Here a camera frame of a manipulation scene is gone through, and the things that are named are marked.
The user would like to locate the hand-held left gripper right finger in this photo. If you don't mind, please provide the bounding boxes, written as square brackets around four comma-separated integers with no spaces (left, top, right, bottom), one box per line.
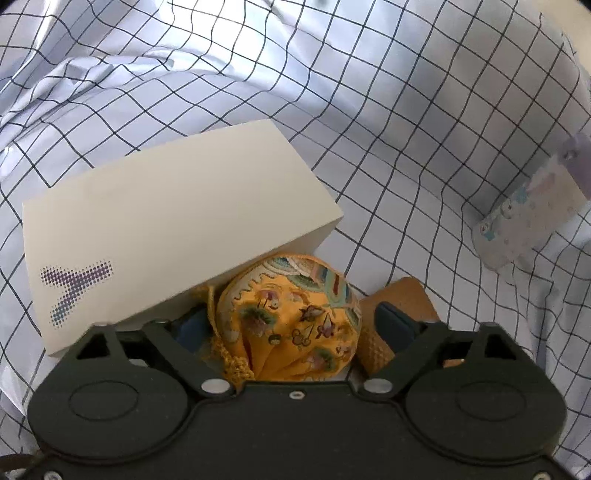
[357,301,528,400]

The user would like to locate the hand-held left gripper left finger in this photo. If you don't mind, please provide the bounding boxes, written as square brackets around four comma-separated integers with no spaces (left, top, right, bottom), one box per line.
[68,307,237,400]

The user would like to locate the yellow embroidered pouch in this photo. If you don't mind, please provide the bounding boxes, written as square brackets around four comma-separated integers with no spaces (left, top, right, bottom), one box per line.
[198,253,363,384]

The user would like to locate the brown cylindrical roll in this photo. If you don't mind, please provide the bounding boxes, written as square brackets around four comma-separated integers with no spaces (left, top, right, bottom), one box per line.
[358,276,446,374]

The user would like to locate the white cardboard box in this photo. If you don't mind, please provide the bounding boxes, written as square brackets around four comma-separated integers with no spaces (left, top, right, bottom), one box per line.
[21,119,345,358]

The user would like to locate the white checked cloth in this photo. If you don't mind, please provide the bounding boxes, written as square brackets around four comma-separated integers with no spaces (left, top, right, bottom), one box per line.
[0,0,591,467]

